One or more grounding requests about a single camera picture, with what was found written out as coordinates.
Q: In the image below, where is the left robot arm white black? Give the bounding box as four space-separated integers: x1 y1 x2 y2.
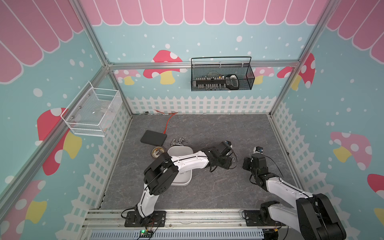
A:
121 141 234 228

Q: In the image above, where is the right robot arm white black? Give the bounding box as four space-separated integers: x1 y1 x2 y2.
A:
243 152 347 240

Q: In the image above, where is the white plastic storage box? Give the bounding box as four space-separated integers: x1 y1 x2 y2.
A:
168 146 194 187

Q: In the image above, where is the tape roll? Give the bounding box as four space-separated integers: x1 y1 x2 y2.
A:
151 146 166 159

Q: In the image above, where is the black flat pad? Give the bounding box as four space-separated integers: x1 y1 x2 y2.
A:
140 130 167 146

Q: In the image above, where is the black power strip in basket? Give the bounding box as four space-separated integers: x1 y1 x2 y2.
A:
192 75 240 91

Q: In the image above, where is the green lit circuit board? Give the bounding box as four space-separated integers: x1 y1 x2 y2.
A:
138 230 155 239

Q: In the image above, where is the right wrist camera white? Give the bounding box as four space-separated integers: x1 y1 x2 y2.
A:
253 146 264 154

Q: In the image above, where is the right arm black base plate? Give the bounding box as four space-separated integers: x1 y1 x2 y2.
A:
241 210 285 229

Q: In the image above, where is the red cable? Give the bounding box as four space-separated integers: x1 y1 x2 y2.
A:
155 109 179 135

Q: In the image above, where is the black wire mesh basket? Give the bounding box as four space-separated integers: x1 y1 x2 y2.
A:
191 57 255 92

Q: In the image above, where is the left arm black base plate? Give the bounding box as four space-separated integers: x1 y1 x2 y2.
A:
123 211 167 228

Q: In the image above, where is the white wire mesh basket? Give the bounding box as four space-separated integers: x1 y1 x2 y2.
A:
61 82 123 137

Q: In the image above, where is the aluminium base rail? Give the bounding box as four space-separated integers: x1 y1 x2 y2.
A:
78 209 303 240

